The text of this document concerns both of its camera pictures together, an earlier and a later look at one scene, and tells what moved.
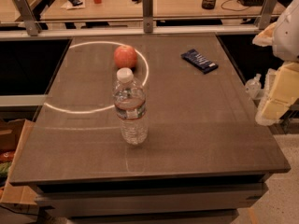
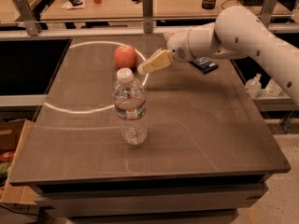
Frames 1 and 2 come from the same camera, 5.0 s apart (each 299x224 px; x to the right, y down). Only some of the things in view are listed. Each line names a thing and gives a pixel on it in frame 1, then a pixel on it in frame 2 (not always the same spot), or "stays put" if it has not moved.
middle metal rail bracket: (148, 11) stays put
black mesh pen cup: (208, 2) stays put
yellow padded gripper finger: (265, 37) -> (151, 56)
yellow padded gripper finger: (281, 92) -> (162, 60)
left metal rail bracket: (32, 24) stays put
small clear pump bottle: (253, 87) stays put
